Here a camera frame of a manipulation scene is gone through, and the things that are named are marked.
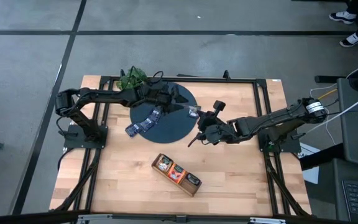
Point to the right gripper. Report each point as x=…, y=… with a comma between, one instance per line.
x=213, y=130

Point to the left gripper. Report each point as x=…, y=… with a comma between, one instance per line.
x=160, y=95

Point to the blackcurrant burst tea packet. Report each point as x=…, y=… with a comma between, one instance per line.
x=132, y=130
x=147, y=124
x=194, y=112
x=156, y=115

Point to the black tea box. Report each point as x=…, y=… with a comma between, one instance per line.
x=193, y=180

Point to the vanilla tea packet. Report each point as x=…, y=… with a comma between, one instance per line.
x=165, y=163

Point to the peach passion fruit tea packet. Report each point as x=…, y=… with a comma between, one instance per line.
x=176, y=173

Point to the wooden tea organiser box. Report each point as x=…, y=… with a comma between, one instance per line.
x=190, y=190

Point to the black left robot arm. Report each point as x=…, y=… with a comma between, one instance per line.
x=104, y=96

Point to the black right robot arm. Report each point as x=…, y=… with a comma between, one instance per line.
x=266, y=119

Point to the round dark blue woven placemat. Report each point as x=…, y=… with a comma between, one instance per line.
x=169, y=127

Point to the green potted plant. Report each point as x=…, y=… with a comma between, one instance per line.
x=132, y=77

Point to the white paper sheet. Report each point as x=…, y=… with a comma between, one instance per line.
x=311, y=174

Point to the black desk leg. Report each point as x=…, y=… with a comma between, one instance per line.
x=322, y=157

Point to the black desk foot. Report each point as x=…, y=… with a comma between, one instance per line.
x=328, y=78

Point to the dark grey desk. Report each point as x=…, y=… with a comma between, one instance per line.
x=331, y=186

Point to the person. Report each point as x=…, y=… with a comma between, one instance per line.
x=350, y=17

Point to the black table beam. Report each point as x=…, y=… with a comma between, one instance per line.
x=26, y=217

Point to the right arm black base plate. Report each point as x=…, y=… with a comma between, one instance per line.
x=291, y=147

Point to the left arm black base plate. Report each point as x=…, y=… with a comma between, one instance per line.
x=73, y=141

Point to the silver aluminium rail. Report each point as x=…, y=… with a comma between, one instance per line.
x=95, y=218
x=267, y=221

